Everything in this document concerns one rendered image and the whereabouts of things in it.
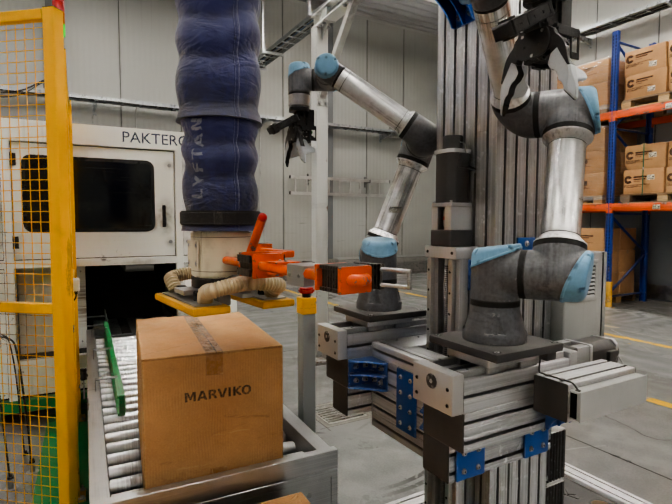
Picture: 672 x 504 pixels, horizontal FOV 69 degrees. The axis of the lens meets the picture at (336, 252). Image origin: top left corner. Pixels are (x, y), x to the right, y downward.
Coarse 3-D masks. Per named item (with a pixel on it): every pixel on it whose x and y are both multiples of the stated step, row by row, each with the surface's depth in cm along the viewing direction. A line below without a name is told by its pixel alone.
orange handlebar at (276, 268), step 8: (264, 248) 174; (288, 256) 158; (232, 264) 129; (264, 264) 114; (272, 264) 111; (280, 264) 109; (272, 272) 112; (280, 272) 108; (304, 272) 99; (312, 272) 97; (352, 280) 88; (360, 280) 88; (368, 280) 89
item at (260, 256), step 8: (240, 256) 120; (248, 256) 116; (256, 256) 116; (264, 256) 117; (272, 256) 118; (280, 256) 120; (240, 264) 122; (248, 264) 118; (256, 264) 116; (240, 272) 120; (248, 272) 116; (256, 272) 116; (264, 272) 117
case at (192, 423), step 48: (144, 336) 160; (192, 336) 160; (240, 336) 160; (144, 384) 134; (192, 384) 139; (240, 384) 145; (144, 432) 135; (192, 432) 140; (240, 432) 145; (144, 480) 136
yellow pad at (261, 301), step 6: (252, 294) 142; (258, 294) 142; (240, 300) 143; (246, 300) 140; (252, 300) 137; (258, 300) 134; (264, 300) 134; (270, 300) 134; (276, 300) 134; (282, 300) 135; (288, 300) 136; (258, 306) 134; (264, 306) 132; (270, 306) 133; (276, 306) 134; (282, 306) 135; (288, 306) 136
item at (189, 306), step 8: (160, 296) 143; (168, 296) 141; (176, 296) 138; (184, 296) 138; (192, 296) 138; (168, 304) 137; (176, 304) 131; (184, 304) 128; (192, 304) 125; (200, 304) 125; (208, 304) 125; (216, 304) 126; (224, 304) 128; (184, 312) 126; (192, 312) 121; (200, 312) 121; (208, 312) 123; (216, 312) 124; (224, 312) 125
